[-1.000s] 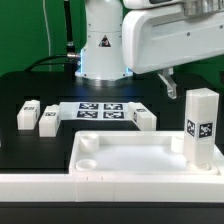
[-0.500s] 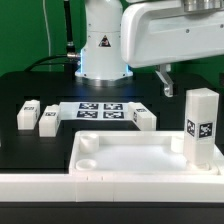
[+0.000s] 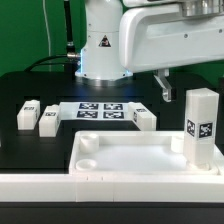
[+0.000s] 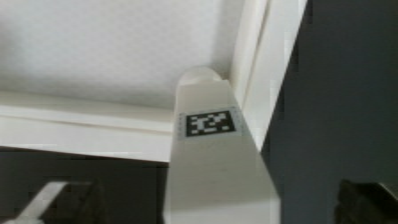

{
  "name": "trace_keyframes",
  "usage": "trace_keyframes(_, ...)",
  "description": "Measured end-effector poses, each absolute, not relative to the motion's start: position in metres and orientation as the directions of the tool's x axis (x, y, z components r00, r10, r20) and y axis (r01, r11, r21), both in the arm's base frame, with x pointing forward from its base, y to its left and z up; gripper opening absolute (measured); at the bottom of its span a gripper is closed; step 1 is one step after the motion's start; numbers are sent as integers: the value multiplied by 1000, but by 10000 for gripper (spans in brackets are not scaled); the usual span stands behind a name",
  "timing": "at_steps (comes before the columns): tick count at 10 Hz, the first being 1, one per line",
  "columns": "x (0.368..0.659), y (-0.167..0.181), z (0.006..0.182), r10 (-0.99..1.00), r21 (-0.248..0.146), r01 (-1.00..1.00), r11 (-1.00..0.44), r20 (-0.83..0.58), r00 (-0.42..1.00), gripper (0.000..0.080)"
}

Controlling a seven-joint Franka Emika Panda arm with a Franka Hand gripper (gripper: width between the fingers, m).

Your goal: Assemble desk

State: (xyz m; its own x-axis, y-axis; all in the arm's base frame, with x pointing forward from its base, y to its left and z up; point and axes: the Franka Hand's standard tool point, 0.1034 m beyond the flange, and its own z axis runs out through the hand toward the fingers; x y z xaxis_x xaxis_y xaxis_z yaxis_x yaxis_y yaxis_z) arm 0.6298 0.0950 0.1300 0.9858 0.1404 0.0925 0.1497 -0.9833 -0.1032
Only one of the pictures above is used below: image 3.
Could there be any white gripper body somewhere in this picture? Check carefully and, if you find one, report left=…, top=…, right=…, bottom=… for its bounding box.
left=119, top=0, right=224, bottom=73

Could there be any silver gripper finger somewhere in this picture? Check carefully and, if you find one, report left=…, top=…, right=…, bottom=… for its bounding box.
left=154, top=69, right=172, bottom=102

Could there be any white desk top tray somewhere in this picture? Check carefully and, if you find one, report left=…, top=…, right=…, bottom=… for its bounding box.
left=69, top=131, right=224, bottom=175

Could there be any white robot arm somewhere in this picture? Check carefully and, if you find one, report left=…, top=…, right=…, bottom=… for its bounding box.
left=76, top=0, right=224, bottom=102

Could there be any white fiducial marker plate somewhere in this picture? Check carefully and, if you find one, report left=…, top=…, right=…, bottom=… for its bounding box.
left=60, top=102, right=131, bottom=121

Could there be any white L-shaped obstacle fence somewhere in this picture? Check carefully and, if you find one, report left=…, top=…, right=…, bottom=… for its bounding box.
left=0, top=173, right=224, bottom=203

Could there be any black vertical cable with connector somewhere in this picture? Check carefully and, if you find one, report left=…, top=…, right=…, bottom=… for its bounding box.
left=63, top=0, right=81, bottom=62

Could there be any thin white hanging cable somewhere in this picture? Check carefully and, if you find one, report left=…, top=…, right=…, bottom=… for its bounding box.
left=41, top=0, right=53, bottom=72

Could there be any black cable on table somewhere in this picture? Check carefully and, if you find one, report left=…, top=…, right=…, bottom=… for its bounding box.
left=23, top=54, right=81, bottom=72

